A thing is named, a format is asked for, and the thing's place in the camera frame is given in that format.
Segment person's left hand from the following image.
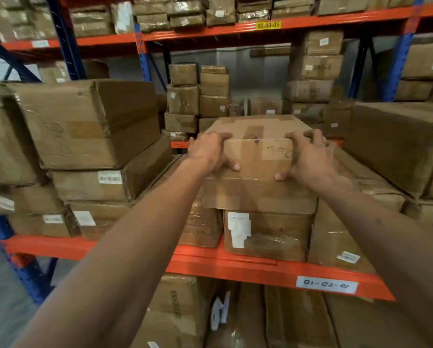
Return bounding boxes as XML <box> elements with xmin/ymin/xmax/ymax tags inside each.
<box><xmin>187</xmin><ymin>132</ymin><xmax>241</xmax><ymax>174</ymax></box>

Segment person's right hand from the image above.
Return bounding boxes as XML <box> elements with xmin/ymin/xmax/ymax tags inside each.
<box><xmin>274</xmin><ymin>129</ymin><xmax>344</xmax><ymax>191</ymax></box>

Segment handwritten cardboard box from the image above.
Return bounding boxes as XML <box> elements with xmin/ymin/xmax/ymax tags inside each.
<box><xmin>201</xmin><ymin>114</ymin><xmax>318</xmax><ymax>215</ymax></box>

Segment pile of cardboard boxes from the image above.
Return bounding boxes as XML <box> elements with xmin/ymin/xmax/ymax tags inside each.
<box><xmin>0</xmin><ymin>78</ymin><xmax>433</xmax><ymax>274</ymax></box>

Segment orange blue metal shelf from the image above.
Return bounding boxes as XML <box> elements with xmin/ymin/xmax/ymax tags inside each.
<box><xmin>0</xmin><ymin>0</ymin><xmax>433</xmax><ymax>149</ymax></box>
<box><xmin>0</xmin><ymin>0</ymin><xmax>433</xmax><ymax>308</ymax></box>

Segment person's left forearm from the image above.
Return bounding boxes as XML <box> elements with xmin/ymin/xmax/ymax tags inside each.
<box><xmin>12</xmin><ymin>155</ymin><xmax>217</xmax><ymax>348</ymax></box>

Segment stacks of small cardboard boxes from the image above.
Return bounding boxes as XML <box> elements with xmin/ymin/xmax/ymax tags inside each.
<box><xmin>0</xmin><ymin>0</ymin><xmax>433</xmax><ymax>142</ymax></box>

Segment white shelf label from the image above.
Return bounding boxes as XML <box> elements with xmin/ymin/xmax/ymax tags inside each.
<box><xmin>295</xmin><ymin>275</ymin><xmax>359</xmax><ymax>295</ymax></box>

